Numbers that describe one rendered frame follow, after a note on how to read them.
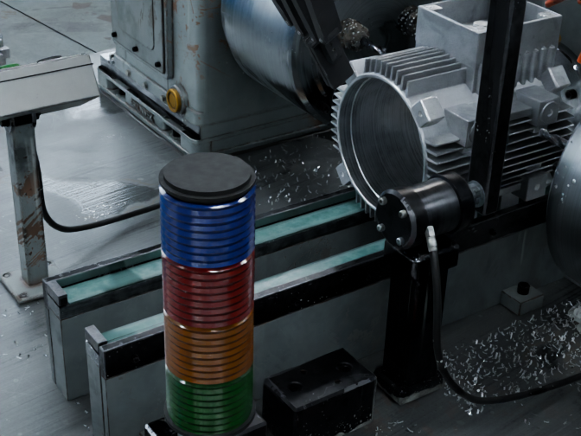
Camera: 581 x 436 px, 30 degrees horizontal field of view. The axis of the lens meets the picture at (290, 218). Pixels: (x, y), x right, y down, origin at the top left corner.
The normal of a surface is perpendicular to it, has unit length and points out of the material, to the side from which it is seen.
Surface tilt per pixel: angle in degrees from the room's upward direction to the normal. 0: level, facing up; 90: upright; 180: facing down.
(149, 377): 90
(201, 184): 0
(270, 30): 80
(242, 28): 92
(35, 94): 60
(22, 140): 90
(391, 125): 73
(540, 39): 90
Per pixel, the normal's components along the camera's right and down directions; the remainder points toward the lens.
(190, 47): -0.83, 0.25
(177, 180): 0.03, -0.87
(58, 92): 0.50, -0.07
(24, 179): 0.55, 0.43
